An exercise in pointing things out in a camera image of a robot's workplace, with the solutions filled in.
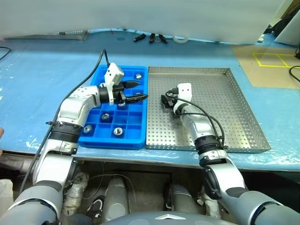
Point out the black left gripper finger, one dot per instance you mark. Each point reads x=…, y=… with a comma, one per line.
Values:
x=131, y=84
x=136, y=98

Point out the long perforated steel tray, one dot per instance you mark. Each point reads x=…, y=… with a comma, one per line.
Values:
x=51, y=35

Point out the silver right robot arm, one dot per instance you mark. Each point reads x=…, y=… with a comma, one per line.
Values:
x=199, y=122

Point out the black and white shoe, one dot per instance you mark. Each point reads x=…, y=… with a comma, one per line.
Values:
x=96, y=206

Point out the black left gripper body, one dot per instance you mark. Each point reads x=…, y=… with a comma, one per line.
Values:
x=119, y=96

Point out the blue compartment tray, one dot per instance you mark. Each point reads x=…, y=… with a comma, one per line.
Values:
x=134, y=117

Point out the black clip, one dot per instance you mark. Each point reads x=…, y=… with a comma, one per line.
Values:
x=163, y=39
x=139, y=37
x=152, y=38

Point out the bare person's hand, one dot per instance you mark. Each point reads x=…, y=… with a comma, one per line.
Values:
x=1, y=134

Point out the white backdrop sheet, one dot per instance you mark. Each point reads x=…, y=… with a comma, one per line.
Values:
x=140, y=14

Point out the dark background equipment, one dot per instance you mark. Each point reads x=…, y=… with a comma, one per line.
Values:
x=288, y=23

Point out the grey left robot leg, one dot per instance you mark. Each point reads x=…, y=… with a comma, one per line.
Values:
x=116, y=197

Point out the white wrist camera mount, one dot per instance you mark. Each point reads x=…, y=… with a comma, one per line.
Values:
x=185, y=90
x=113, y=72

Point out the metal nut compartment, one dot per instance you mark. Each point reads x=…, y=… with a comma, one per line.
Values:
x=106, y=116
x=138, y=75

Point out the metal nut top compartment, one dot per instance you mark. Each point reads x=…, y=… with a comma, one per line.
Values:
x=138, y=75

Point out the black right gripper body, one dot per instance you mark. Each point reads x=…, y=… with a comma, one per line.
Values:
x=169, y=100

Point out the brown cardboard sheet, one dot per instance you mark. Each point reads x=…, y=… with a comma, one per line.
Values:
x=269, y=77

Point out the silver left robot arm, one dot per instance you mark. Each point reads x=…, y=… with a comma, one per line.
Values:
x=75, y=103

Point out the white wrapped table leg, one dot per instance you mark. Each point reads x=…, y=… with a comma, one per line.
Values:
x=75, y=192
x=211, y=206

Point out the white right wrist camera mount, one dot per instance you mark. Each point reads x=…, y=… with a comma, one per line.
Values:
x=185, y=90

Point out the blue plastic table cover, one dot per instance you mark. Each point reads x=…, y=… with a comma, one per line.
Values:
x=35, y=82

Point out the white plastic bag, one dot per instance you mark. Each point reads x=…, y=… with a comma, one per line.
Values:
x=5, y=194

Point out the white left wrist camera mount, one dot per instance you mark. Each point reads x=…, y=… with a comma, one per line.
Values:
x=113, y=72

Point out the white tape roll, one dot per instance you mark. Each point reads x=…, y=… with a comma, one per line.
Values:
x=181, y=40

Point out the grey robot torso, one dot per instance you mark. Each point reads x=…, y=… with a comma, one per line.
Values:
x=164, y=219

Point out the grey robot leg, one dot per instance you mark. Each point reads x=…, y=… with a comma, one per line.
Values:
x=116, y=197
x=182, y=199

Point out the grey right robot leg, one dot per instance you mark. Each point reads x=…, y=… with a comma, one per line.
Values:
x=182, y=199

